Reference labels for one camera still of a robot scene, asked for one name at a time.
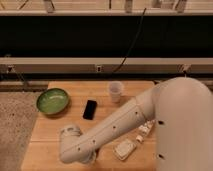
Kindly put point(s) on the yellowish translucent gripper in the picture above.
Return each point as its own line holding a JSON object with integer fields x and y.
{"x": 91, "y": 158}

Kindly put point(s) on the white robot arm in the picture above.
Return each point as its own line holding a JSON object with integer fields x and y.
{"x": 182, "y": 109}

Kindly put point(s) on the green ceramic bowl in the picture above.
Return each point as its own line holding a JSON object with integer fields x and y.
{"x": 52, "y": 101}

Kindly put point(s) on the black smartphone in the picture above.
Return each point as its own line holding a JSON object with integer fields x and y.
{"x": 90, "y": 110}

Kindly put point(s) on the white plastic bottle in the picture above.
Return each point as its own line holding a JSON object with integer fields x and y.
{"x": 144, "y": 130}

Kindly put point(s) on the translucent plastic cup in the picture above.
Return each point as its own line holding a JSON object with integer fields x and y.
{"x": 115, "y": 89}

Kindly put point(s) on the white wall outlet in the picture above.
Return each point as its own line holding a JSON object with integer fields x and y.
{"x": 99, "y": 69}

